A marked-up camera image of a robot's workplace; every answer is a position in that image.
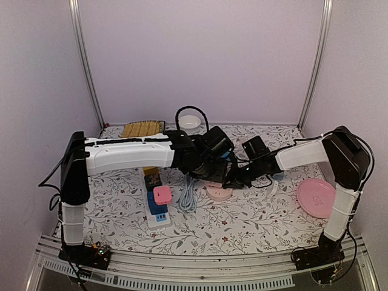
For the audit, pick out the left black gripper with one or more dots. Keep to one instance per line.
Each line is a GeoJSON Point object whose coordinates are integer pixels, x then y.
{"type": "Point", "coordinates": [219, 176]}

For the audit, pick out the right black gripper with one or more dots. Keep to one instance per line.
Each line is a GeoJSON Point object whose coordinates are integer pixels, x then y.
{"type": "Point", "coordinates": [235, 180]}

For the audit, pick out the pink round socket base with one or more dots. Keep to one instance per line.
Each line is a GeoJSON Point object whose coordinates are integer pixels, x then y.
{"type": "Point", "coordinates": [218, 193]}

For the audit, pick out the light blue power strip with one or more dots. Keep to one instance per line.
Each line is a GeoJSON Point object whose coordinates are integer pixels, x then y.
{"type": "Point", "coordinates": [187, 201]}

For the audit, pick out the small light blue plug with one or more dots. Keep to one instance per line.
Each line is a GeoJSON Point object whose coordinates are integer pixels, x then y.
{"type": "Point", "coordinates": [278, 176]}

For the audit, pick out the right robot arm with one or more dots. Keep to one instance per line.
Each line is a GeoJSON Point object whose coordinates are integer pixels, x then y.
{"type": "Point", "coordinates": [351, 161]}

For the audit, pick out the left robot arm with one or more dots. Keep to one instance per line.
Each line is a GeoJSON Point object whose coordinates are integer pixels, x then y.
{"type": "Point", "coordinates": [90, 156]}

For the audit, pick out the pink square plug adapter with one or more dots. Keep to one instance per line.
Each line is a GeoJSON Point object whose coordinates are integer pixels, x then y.
{"type": "Point", "coordinates": [162, 195]}

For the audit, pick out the white ceramic bowl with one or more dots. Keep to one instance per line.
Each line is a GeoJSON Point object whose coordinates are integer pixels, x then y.
{"type": "Point", "coordinates": [189, 123]}

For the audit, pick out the green patterned cube adapter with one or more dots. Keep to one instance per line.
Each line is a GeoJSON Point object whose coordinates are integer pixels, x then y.
{"type": "Point", "coordinates": [152, 181]}

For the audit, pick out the yellow cube adapter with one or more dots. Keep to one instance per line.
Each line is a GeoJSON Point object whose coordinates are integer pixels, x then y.
{"type": "Point", "coordinates": [150, 171]}

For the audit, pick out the dark blue cube adapter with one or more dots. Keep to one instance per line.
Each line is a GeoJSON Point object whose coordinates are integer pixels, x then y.
{"type": "Point", "coordinates": [153, 207]}

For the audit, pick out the yellow woven mat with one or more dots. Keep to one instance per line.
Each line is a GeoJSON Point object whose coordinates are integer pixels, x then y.
{"type": "Point", "coordinates": [143, 128]}

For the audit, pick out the white long power strip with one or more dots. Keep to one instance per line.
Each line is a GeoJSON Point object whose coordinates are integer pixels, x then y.
{"type": "Point", "coordinates": [154, 222]}

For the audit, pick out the pink plate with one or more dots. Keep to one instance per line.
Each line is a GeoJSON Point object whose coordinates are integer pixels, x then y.
{"type": "Point", "coordinates": [316, 197]}

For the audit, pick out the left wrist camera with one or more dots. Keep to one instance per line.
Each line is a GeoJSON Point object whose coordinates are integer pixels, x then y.
{"type": "Point", "coordinates": [217, 142]}

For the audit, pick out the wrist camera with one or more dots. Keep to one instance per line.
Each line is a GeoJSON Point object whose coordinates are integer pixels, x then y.
{"type": "Point", "coordinates": [217, 142]}
{"type": "Point", "coordinates": [255, 147]}

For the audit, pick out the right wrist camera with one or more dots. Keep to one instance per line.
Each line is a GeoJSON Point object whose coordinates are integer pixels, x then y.
{"type": "Point", "coordinates": [255, 147]}

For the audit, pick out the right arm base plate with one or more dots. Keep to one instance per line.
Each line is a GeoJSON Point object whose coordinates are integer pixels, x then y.
{"type": "Point", "coordinates": [307, 258]}

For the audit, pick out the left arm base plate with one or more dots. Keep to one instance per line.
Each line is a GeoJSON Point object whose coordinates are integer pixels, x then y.
{"type": "Point", "coordinates": [96, 256]}

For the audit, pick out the front aluminium rail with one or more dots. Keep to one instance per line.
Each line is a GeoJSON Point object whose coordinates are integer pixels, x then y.
{"type": "Point", "coordinates": [261, 271]}

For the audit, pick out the right aluminium frame post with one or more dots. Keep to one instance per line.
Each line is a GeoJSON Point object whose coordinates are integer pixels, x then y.
{"type": "Point", "coordinates": [319, 55]}

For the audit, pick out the aluminium frame post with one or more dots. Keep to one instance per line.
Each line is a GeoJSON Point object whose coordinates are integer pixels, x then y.
{"type": "Point", "coordinates": [319, 55]}
{"type": "Point", "coordinates": [82, 50]}

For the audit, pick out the left aluminium frame post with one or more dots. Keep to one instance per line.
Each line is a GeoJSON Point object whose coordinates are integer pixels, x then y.
{"type": "Point", "coordinates": [82, 50]}

